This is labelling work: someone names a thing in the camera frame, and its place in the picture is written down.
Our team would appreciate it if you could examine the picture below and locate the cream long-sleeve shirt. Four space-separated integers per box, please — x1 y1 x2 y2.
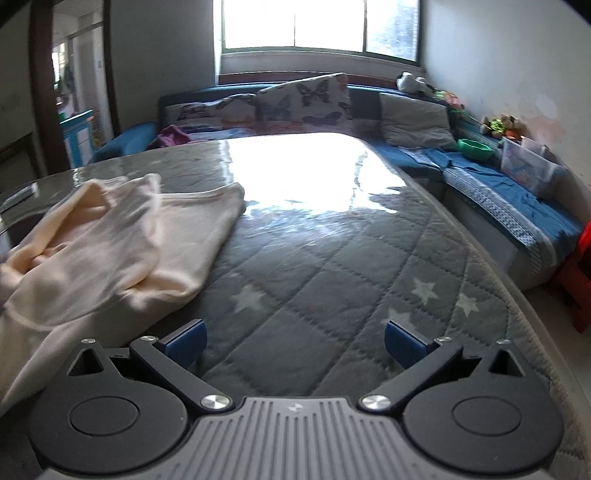
1 174 245 410

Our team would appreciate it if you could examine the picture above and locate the blue corner sofa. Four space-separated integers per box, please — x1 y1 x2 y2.
95 83 590 290

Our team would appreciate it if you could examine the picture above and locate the red plastic stool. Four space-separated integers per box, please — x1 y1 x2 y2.
558 223 591 333

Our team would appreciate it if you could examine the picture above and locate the green plastic bowl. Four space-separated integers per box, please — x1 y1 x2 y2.
457 138 494 162

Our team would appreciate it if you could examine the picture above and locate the magenta crumpled garment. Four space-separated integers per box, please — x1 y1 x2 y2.
155 125 191 148

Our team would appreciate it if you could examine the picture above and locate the clear plastic storage box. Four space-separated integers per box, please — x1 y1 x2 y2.
501 139 567 200

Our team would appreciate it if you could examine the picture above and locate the grey square cushion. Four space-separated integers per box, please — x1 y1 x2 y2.
380 93 457 150

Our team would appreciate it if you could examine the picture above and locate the flat butterfly print cushion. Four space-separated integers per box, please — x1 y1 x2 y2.
162 94 257 133

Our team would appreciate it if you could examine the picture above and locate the light blue small cabinet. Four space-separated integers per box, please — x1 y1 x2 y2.
60 110 95 169

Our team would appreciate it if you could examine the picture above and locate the small plush toys pile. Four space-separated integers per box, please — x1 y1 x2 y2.
480 114 524 142

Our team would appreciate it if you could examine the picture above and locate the upright butterfly print cushion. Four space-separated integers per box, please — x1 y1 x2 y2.
256 73 353 135

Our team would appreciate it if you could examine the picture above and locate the panda plush toy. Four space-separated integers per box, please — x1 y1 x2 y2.
396 71 434 97

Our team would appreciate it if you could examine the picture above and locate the window with green frame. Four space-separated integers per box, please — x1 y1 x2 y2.
221 0 422 63

